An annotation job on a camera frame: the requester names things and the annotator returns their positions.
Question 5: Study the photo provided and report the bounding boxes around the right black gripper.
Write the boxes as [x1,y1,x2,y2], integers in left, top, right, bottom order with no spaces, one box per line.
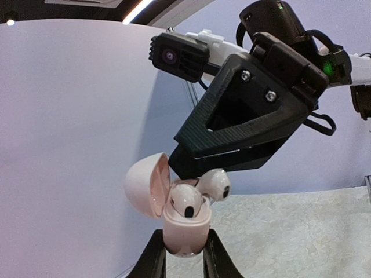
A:
[173,31,331,154]

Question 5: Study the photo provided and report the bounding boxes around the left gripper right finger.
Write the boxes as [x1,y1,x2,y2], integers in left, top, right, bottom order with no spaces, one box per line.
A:
[203,229,243,278]

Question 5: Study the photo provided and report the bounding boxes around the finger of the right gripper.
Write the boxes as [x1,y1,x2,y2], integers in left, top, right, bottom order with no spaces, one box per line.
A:
[169,130,294,179]

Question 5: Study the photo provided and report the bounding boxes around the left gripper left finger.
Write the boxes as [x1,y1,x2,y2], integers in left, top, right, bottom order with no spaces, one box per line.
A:
[127,229,166,278]

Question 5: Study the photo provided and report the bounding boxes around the white earbud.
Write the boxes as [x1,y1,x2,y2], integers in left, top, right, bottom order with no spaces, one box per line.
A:
[196,169,231,201]
[170,184,203,218]

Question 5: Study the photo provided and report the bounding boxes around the white round charging case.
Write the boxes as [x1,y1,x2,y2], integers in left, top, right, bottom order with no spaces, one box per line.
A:
[124,153,212,258]

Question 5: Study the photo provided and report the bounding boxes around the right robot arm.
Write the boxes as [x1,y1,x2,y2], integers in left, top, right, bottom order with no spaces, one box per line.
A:
[169,1,370,180]

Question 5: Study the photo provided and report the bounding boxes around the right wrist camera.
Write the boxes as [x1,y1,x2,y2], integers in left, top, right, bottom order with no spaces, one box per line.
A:
[149,29,249,83]

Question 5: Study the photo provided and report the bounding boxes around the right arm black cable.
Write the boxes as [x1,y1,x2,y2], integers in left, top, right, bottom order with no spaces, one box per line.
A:
[304,111,337,136]

